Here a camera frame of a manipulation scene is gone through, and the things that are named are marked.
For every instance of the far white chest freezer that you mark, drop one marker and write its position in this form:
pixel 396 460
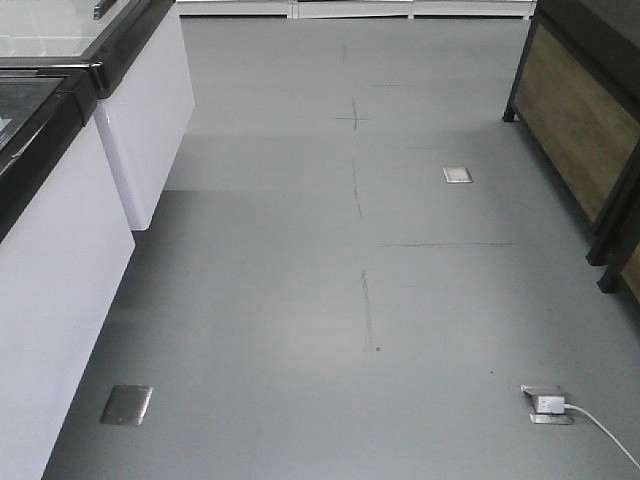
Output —
pixel 134 55

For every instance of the white chest freezer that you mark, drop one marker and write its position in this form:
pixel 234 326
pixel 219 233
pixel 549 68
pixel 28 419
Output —
pixel 65 244
pixel 134 55

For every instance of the near white chest freezer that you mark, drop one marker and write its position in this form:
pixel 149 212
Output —
pixel 65 244

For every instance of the steel floor socket cover left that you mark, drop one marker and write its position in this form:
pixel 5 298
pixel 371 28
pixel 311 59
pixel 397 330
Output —
pixel 127 405

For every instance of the white store shelving unit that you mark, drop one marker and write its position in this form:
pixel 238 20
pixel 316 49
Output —
pixel 292 9

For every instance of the white power plug adapter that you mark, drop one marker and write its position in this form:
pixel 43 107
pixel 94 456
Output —
pixel 549 404

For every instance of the black wooden produce stand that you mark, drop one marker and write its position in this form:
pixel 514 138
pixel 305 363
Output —
pixel 622 272
pixel 576 90

